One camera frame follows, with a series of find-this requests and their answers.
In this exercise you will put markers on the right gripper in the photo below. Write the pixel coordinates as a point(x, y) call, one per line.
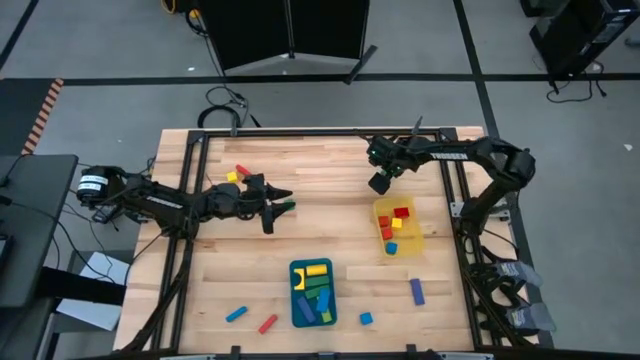
point(392, 154)

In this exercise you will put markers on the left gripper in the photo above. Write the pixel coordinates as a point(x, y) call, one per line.
point(260, 195)

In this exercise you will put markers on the small green block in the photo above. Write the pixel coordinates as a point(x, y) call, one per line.
point(288, 205)

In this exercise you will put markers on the yellow cylinder block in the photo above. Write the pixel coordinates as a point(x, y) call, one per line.
point(316, 270)

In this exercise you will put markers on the dark green long block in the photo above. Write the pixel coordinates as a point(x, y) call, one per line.
point(312, 293)

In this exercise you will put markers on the light green long block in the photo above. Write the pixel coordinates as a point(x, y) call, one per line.
point(327, 316)

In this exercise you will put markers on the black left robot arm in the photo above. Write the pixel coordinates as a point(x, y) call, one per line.
point(160, 202)

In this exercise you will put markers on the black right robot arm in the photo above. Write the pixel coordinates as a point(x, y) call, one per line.
point(480, 150)

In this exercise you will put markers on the red cube block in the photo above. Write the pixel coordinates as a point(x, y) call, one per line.
point(401, 212)

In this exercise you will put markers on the small yellow cube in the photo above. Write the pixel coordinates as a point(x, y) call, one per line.
point(232, 177)
point(396, 223)

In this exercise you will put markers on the yellow translucent tray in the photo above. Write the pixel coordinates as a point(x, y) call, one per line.
point(412, 235)

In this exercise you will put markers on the blue cube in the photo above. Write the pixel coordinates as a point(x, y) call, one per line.
point(391, 248)
point(366, 318)

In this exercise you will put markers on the yellow arch block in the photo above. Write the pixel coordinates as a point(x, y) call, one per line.
point(295, 280)

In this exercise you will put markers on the light blue long block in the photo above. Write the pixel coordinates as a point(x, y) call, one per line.
point(236, 314)

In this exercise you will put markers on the teal plastic tray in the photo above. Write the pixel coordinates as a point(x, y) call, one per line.
point(299, 323)

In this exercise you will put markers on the red long block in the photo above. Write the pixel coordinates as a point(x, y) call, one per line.
point(268, 324)

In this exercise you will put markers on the grey weight bag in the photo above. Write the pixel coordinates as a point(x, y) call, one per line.
point(532, 317)
point(520, 272)

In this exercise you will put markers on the black folding partition screen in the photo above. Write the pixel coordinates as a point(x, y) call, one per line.
point(250, 30)

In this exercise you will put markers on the black power adapter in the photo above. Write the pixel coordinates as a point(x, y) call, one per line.
point(105, 213)

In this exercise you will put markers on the white paper sheet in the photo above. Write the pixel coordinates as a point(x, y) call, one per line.
point(105, 267)

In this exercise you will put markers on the black equipment cart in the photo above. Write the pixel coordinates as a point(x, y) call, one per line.
point(575, 35)

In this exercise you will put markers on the black desk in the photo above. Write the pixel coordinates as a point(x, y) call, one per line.
point(30, 225)

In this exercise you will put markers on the black floor mat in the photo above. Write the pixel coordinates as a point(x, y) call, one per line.
point(20, 115)

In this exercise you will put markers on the black aluminium frame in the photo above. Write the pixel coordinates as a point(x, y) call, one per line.
point(320, 132)

